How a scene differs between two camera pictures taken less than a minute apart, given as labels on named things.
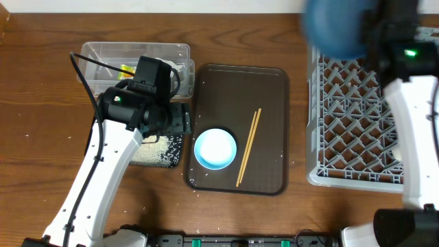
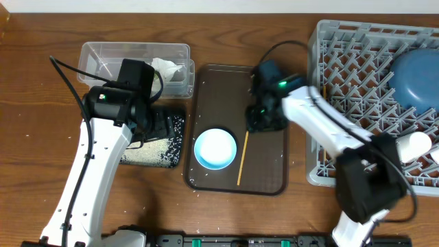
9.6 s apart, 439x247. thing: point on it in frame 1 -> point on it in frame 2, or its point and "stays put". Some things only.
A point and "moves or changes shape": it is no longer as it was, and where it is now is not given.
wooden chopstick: [250, 145] -> [325, 148]
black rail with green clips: [239, 241] stays put
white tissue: [181, 69] -> [167, 70]
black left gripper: [183, 121] -> [165, 125]
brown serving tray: [226, 97] stays put
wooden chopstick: [246, 148] stays put
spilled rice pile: [159, 150] stays put
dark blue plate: [335, 27] moves or changes shape
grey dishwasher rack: [352, 136] stays put
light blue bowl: [215, 149] stays put
